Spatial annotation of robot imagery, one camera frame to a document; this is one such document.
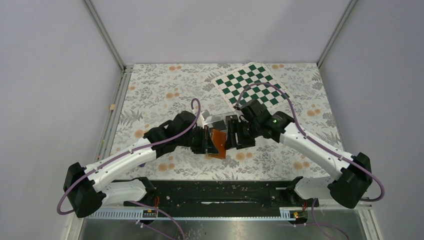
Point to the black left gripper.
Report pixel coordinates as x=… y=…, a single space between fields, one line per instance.
x=206 y=145

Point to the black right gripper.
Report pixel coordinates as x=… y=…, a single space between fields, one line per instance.
x=234 y=126

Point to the brown leather card holder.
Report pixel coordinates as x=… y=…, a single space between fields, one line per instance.
x=219 y=139

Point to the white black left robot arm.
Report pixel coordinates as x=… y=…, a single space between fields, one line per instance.
x=87 y=188

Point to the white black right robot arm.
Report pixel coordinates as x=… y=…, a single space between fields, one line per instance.
x=349 y=175

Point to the clear acrylic card box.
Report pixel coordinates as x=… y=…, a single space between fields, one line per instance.
x=218 y=122

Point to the green white checkered mat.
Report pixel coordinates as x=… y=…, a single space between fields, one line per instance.
x=252 y=81

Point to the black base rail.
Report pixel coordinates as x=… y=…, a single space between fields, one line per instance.
x=227 y=199

